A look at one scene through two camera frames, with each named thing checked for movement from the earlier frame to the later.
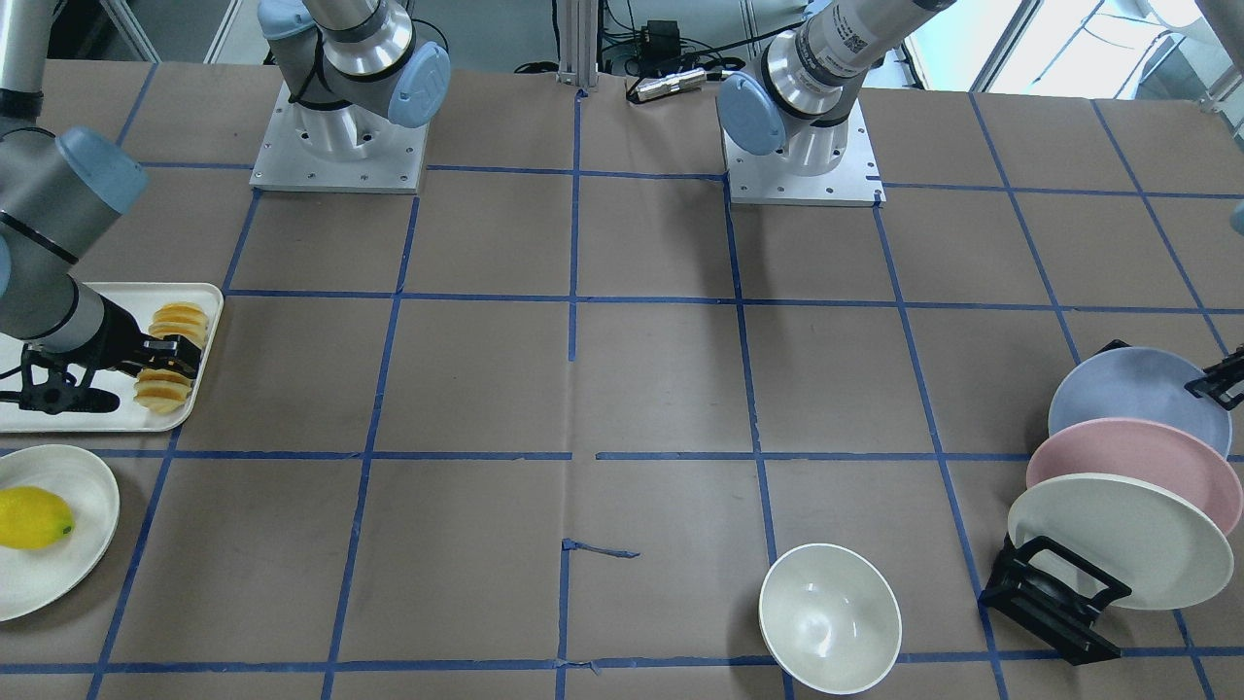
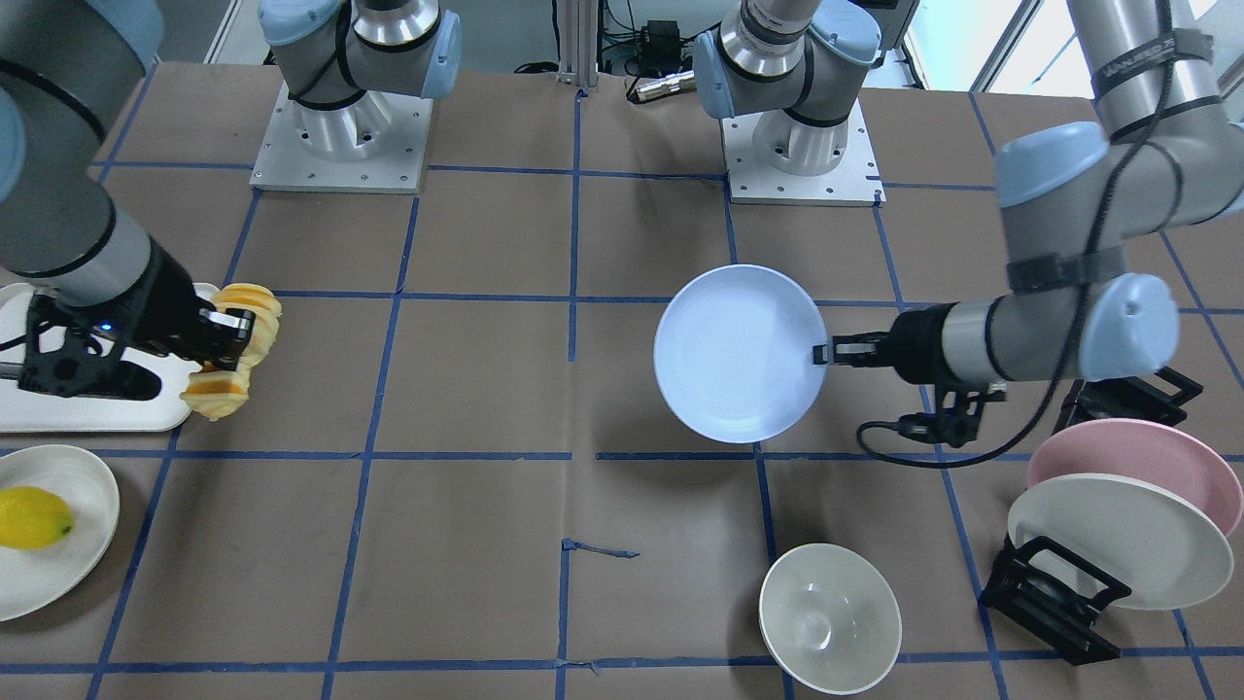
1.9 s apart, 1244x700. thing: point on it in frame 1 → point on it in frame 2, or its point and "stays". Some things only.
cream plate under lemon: [34, 581] stays
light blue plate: [1142, 384] → [734, 353]
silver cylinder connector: [673, 83] stays
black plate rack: [1051, 595] stays
